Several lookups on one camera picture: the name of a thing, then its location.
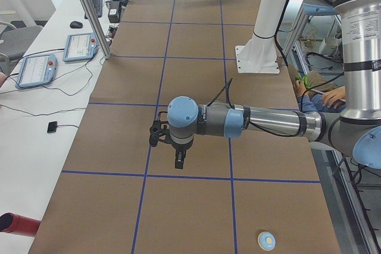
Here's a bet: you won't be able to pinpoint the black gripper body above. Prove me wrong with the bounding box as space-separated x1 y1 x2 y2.
171 142 192 155

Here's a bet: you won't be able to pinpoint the blue and cream bell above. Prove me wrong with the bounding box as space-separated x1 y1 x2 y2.
257 231 276 251

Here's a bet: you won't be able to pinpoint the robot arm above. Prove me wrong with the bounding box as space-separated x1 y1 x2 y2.
164 0 380 169

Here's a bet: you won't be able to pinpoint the small black square device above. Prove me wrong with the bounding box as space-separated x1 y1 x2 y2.
47 121 58 134

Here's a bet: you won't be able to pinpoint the far teach pendant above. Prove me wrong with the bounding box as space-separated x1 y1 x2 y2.
63 33 99 62

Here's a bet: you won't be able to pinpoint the teach pendant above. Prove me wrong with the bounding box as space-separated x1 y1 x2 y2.
63 33 99 62
15 54 57 89

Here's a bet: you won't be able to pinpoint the black power adapter box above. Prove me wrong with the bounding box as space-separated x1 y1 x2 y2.
108 1 121 23

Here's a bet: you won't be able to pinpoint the person in blue hoodie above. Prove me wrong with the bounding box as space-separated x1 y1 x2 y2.
288 65 346 113

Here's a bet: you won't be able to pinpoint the black computer mouse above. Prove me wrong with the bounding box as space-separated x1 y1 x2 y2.
70 21 83 29

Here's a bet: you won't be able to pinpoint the near teach pendant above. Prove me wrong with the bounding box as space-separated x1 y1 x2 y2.
15 54 57 89

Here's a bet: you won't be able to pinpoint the black keyboard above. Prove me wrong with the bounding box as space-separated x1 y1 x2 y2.
91 0 103 18

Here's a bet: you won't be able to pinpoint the red cylinder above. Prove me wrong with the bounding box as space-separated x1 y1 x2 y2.
1 212 40 237

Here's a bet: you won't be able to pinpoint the grey office chair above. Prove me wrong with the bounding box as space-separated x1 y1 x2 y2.
1 21 43 64

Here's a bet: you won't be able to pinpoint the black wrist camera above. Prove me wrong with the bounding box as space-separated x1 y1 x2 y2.
149 111 170 147

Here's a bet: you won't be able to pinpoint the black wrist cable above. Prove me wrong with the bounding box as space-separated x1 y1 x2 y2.
207 77 301 137

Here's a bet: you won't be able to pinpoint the white camera post with base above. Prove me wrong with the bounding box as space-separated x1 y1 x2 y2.
235 0 288 74

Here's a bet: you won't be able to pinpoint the aluminium frame post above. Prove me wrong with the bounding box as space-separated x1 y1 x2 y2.
80 0 111 59

